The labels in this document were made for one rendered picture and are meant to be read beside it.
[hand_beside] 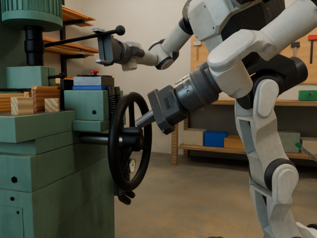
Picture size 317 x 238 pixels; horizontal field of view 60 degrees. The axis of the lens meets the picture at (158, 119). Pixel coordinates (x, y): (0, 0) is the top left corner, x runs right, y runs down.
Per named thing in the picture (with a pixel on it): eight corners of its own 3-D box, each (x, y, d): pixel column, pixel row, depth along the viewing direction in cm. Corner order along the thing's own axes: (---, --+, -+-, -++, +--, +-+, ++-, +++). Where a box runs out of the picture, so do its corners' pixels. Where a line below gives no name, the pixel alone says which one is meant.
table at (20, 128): (50, 146, 58) (49, 118, 58) (-54, 139, 67) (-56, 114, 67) (146, 119, 116) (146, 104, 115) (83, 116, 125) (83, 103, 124)
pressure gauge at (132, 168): (129, 179, 108) (129, 159, 107) (121, 178, 109) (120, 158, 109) (136, 174, 114) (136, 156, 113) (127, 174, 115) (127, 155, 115)
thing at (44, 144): (36, 155, 68) (35, 139, 67) (-29, 149, 74) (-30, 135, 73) (111, 132, 106) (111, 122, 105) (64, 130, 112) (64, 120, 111)
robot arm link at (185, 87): (174, 140, 69) (216, 117, 66) (155, 129, 61) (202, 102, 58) (160, 101, 76) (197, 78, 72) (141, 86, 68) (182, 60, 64)
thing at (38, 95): (36, 111, 77) (35, 89, 76) (33, 111, 77) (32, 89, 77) (83, 106, 100) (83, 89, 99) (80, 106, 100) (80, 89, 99)
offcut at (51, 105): (47, 111, 79) (46, 98, 79) (59, 110, 80) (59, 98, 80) (45, 112, 75) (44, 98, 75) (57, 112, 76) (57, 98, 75)
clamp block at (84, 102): (103, 121, 80) (102, 89, 79) (63, 119, 84) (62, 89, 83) (124, 116, 94) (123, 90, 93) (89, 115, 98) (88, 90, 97)
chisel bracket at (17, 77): (41, 93, 85) (40, 65, 84) (6, 93, 89) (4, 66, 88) (57, 93, 92) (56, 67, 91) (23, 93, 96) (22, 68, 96)
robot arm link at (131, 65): (107, 44, 112) (119, 48, 123) (112, 70, 113) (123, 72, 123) (132, 37, 109) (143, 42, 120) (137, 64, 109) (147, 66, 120)
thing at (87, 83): (101, 89, 81) (101, 71, 80) (69, 89, 84) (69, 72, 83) (120, 90, 93) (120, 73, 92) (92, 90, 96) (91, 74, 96)
